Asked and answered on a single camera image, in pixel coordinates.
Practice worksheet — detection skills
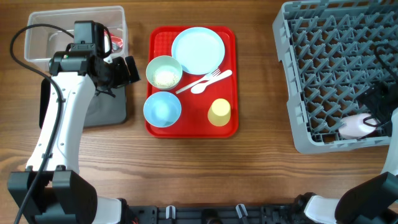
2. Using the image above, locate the red snack wrapper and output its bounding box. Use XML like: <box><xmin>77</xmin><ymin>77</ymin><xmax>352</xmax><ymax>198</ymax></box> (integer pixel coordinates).
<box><xmin>111</xmin><ymin>34</ymin><xmax>123</xmax><ymax>52</ymax></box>

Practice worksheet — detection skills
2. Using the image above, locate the yellow plastic cup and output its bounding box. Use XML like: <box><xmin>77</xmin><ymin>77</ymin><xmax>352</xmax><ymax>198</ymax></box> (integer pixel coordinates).
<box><xmin>208</xmin><ymin>98</ymin><xmax>231</xmax><ymax>126</ymax></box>

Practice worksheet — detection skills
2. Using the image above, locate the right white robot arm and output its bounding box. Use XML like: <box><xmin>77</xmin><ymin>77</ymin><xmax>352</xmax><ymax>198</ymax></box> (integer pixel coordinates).
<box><xmin>303</xmin><ymin>83</ymin><xmax>397</xmax><ymax>223</ymax></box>

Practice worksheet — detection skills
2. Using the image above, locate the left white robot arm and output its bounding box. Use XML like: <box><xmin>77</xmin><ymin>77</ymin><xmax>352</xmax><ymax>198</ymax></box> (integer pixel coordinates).
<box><xmin>7</xmin><ymin>21</ymin><xmax>140</xmax><ymax>223</ymax></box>

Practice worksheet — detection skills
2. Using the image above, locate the grey dishwasher rack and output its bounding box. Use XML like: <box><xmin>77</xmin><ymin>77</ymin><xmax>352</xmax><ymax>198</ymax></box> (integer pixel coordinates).
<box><xmin>272</xmin><ymin>1</ymin><xmax>397</xmax><ymax>154</ymax></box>

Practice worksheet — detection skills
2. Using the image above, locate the green bowl with rice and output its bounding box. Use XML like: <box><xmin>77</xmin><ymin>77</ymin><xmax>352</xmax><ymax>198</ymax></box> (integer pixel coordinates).
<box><xmin>146</xmin><ymin>55</ymin><xmax>183</xmax><ymax>90</ymax></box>

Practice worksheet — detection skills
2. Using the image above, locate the black bin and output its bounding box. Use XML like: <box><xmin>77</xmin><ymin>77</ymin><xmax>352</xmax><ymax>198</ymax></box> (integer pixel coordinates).
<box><xmin>39</xmin><ymin>80</ymin><xmax>127</xmax><ymax>128</ymax></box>

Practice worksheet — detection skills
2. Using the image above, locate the light blue bowl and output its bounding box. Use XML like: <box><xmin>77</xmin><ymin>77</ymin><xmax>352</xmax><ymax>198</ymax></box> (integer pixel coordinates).
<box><xmin>143</xmin><ymin>91</ymin><xmax>182</xmax><ymax>128</ymax></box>

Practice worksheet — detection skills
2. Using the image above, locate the white plastic spoon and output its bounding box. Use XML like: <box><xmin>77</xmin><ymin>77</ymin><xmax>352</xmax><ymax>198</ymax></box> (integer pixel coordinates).
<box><xmin>191</xmin><ymin>70</ymin><xmax>233</xmax><ymax>94</ymax></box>

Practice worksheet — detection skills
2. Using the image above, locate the light blue plate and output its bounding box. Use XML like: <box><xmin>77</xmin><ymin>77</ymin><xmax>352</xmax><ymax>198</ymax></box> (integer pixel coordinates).
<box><xmin>171</xmin><ymin>27</ymin><xmax>226</xmax><ymax>75</ymax></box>

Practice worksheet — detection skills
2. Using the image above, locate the clear plastic bin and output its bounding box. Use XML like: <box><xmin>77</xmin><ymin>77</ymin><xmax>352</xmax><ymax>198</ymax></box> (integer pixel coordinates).
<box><xmin>24</xmin><ymin>6</ymin><xmax>129</xmax><ymax>72</ymax></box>

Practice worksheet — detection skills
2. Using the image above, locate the white plastic fork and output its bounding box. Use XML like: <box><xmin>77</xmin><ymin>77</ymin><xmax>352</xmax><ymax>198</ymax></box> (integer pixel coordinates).
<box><xmin>175</xmin><ymin>68</ymin><xmax>221</xmax><ymax>94</ymax></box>

